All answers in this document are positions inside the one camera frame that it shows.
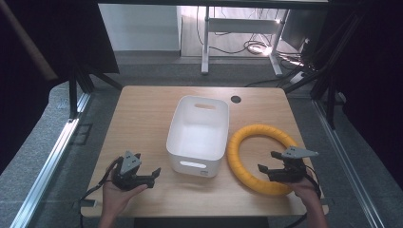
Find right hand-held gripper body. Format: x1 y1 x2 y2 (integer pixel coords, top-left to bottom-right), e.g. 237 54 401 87
267 145 319 184

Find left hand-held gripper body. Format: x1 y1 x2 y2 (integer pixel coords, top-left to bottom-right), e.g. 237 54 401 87
111 150 156 192

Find yellow ribbed ring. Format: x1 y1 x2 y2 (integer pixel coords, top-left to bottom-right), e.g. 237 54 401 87
225 123 300 196

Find white plastic bin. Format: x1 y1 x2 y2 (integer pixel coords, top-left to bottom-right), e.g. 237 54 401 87
165 95 230 179

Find person's right hand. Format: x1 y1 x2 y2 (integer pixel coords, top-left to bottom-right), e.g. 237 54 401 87
288 176 321 207

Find person's left hand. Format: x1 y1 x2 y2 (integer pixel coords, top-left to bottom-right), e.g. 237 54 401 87
101 177 149 220

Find white power strip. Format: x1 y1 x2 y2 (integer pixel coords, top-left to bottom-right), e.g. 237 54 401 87
289 70 308 86

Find black metal stand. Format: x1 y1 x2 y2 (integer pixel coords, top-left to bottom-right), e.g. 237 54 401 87
67 62 124 120
282 12 365 129

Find dark curtain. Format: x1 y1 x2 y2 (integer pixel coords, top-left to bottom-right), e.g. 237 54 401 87
0 0 121 176
317 0 403 191

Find dark monitor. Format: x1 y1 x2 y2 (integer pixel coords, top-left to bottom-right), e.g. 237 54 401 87
280 9 328 55

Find brown wooden pole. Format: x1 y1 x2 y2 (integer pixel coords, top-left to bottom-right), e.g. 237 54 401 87
0 0 60 83

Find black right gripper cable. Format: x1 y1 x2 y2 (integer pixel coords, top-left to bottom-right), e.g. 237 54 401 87
283 164 322 228

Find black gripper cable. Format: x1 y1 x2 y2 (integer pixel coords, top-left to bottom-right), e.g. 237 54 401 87
283 164 322 228
78 157 124 228

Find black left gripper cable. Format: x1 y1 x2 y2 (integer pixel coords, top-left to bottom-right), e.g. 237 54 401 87
78 157 124 228

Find aluminium rail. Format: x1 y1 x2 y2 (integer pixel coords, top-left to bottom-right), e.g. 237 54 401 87
9 92 92 228
311 99 386 228

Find black cables on floor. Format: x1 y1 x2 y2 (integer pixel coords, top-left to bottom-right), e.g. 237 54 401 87
196 6 307 88

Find white metal desk frame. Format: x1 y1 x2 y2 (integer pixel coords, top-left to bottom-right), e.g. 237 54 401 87
201 5 290 77

